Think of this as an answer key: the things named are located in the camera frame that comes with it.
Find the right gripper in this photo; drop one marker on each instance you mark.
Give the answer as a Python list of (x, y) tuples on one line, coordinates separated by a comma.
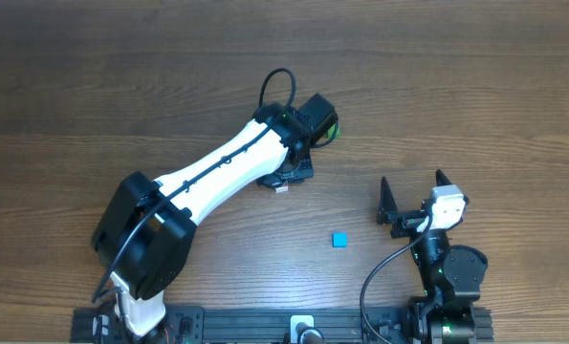
[(408, 222)]

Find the blue cube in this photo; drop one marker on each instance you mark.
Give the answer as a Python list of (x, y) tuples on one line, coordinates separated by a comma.
[(339, 240)]

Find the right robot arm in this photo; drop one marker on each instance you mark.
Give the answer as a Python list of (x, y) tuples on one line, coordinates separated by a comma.
[(463, 270)]

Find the mounting rail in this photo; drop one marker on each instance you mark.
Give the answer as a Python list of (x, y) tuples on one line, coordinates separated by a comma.
[(255, 325)]

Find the white cube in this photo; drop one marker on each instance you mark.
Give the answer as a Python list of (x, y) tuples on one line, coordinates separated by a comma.
[(281, 190)]

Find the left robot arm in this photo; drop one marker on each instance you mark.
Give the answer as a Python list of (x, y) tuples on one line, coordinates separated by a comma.
[(226, 167)]

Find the green cube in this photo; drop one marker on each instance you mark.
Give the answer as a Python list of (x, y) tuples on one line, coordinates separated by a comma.
[(336, 131)]

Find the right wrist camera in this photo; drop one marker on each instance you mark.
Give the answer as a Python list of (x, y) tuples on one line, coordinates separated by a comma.
[(449, 205)]

